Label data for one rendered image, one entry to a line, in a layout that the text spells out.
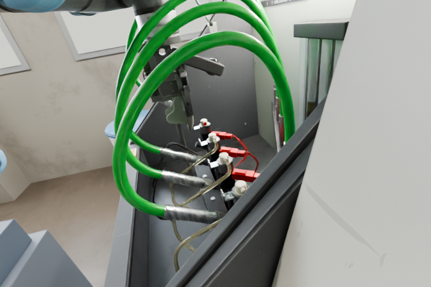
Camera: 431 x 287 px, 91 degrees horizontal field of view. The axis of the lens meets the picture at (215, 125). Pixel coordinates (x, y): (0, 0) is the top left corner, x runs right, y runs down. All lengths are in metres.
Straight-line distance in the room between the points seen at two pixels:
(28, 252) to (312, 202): 0.86
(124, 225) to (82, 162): 2.31
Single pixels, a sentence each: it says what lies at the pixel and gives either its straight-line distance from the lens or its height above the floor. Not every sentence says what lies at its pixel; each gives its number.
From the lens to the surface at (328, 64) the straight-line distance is 0.49.
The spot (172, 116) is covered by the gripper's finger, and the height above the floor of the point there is 1.15.
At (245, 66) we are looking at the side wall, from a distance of 0.85.
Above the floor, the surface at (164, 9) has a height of 1.35.
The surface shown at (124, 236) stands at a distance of 0.54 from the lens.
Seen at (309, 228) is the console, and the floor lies 1.18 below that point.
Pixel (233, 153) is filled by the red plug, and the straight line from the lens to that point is 0.44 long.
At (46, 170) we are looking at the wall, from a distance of 3.06.
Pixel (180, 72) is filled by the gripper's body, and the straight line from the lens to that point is 0.44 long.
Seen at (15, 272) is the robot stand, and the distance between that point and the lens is 0.90.
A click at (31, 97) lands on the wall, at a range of 2.68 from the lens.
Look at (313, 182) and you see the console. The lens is 0.17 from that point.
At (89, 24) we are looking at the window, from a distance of 2.27.
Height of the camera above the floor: 1.33
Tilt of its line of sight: 27 degrees down
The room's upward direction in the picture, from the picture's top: 10 degrees counter-clockwise
